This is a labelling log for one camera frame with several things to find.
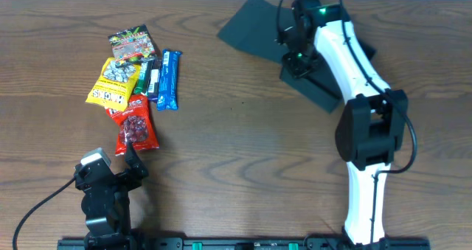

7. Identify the dark green box with lid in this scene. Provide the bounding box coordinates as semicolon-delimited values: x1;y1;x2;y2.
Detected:
218;0;389;113

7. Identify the green snack bar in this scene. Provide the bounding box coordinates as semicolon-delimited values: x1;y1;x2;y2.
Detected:
133;60;153;95

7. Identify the blue Oreo cookie pack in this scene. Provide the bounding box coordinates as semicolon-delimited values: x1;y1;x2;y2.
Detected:
157;49;181;111

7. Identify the Haribo gummy candy bag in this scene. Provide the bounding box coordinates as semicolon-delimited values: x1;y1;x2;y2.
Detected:
108;24;157;67

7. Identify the dark blue snack bar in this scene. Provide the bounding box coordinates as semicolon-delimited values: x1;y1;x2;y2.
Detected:
147;59;162;102

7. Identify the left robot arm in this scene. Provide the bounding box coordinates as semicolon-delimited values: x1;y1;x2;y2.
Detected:
74;143;149;249

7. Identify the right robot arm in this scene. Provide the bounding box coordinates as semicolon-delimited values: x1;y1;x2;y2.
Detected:
277;0;410;249

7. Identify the red candy bag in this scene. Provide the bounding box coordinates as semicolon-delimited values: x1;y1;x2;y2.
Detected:
105;94;159;156

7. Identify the yellow snack bag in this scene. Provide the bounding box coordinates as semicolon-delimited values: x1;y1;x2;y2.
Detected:
86;57;141;111

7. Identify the black mounting rail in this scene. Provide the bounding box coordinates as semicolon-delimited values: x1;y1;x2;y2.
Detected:
57;237;431;250

